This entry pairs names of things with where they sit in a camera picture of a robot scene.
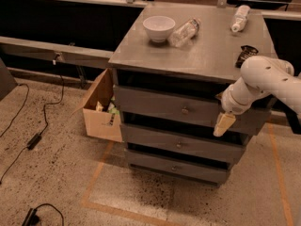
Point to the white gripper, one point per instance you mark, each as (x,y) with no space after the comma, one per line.
(231,104)

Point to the grey top drawer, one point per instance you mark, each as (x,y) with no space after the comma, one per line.
(202,112)

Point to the grey drawer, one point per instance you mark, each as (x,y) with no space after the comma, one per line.
(202,112)
(178,143)
(152,162)

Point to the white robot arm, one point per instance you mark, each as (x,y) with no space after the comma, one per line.
(260,77)

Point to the grey middle drawer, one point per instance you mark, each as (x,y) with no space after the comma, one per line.
(178,143)

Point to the grey bottom drawer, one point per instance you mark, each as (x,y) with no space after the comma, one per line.
(152,162)

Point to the grey drawer cabinet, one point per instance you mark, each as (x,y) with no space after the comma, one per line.
(202,68)

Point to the clear plastic bottle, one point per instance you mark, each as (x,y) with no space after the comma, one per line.
(185,32)

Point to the white plastic bottle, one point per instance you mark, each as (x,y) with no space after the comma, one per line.
(240,18)

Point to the items inside cardboard box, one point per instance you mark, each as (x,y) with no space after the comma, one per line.
(111,108)

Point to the white ceramic bowl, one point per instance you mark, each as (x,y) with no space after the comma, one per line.
(158,28)

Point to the cardboard box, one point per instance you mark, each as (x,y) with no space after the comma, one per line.
(101,120)

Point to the black plug with cable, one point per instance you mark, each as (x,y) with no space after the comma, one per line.
(32,219)

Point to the grey metal rail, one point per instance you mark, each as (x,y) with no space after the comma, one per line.
(73,55)

